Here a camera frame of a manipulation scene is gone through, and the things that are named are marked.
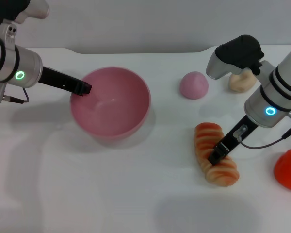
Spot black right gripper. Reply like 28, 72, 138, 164
207, 115, 259, 167

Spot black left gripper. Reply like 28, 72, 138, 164
37, 67, 92, 97

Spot orange striped bread loaf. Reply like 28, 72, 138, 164
194, 122, 240, 187

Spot pink bowl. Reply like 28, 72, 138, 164
70, 67, 152, 140

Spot pink round bun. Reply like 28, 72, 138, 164
179, 71, 209, 100

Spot red bun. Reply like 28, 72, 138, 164
274, 148, 291, 194

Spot cream folded bun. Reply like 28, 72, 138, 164
228, 69, 258, 93

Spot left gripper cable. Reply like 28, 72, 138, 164
4, 87, 30, 104

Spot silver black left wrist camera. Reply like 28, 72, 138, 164
0, 0, 50, 25

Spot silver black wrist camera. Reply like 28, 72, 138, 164
0, 0, 50, 25
206, 34, 265, 80

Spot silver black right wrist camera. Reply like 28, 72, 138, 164
206, 34, 265, 80

